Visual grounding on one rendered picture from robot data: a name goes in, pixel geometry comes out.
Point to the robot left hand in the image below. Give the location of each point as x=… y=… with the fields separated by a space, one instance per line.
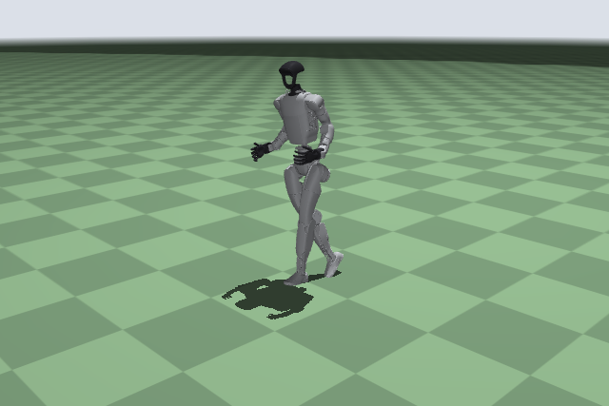
x=310 y=156

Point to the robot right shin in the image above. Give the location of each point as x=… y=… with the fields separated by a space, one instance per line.
x=321 y=239

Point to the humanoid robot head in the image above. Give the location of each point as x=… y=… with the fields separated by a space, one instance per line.
x=291 y=68

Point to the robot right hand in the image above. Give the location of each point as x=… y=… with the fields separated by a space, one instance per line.
x=259 y=151

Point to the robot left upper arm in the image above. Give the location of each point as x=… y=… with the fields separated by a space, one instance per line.
x=315 y=102

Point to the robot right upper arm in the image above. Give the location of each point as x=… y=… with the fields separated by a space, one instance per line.
x=277 y=105

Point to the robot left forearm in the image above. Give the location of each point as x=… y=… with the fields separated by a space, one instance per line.
x=326 y=140

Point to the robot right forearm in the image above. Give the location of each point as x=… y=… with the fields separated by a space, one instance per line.
x=279 y=140

